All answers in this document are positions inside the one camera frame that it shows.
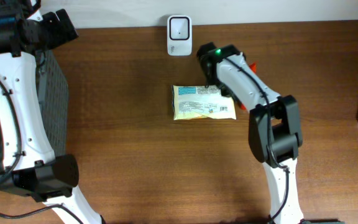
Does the white barcode scanner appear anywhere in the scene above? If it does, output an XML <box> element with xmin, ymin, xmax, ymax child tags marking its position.
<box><xmin>167</xmin><ymin>15</ymin><xmax>193</xmax><ymax>56</ymax></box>

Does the red snack packet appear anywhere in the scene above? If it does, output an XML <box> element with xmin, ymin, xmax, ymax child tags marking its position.
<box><xmin>239</xmin><ymin>63</ymin><xmax>257</xmax><ymax>110</ymax></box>

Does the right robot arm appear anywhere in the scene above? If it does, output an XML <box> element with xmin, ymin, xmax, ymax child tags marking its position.
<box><xmin>196</xmin><ymin>42</ymin><xmax>304</xmax><ymax>223</ymax></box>

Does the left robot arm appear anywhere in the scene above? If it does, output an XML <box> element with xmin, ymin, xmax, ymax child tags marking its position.
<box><xmin>0</xmin><ymin>1</ymin><xmax>104</xmax><ymax>223</ymax></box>

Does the beige snack bag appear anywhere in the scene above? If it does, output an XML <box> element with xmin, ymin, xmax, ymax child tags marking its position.
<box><xmin>172</xmin><ymin>85</ymin><xmax>236</xmax><ymax>120</ymax></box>

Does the grey plastic mesh basket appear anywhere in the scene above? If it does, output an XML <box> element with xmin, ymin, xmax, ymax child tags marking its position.
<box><xmin>0</xmin><ymin>50</ymin><xmax>69</xmax><ymax>172</ymax></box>

